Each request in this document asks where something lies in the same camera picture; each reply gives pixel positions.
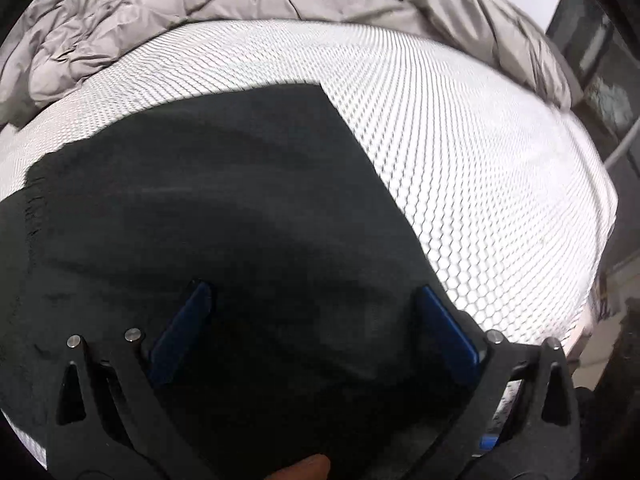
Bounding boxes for white bed frame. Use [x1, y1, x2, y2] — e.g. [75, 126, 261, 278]
[560, 310, 603, 361]

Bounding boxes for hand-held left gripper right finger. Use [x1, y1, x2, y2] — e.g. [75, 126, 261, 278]
[411, 285, 583, 480]

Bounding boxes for black pants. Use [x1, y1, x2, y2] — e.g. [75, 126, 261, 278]
[0, 82, 483, 480]

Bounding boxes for person's left hand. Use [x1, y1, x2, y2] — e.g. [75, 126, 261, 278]
[262, 454, 332, 480]

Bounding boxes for dark glass wardrobe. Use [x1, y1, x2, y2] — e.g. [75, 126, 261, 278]
[545, 0, 640, 171]

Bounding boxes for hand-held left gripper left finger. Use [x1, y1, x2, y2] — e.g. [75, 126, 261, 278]
[45, 280, 217, 480]

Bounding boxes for honeycomb patterned mattress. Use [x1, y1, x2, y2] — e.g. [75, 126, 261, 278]
[0, 19, 620, 472]

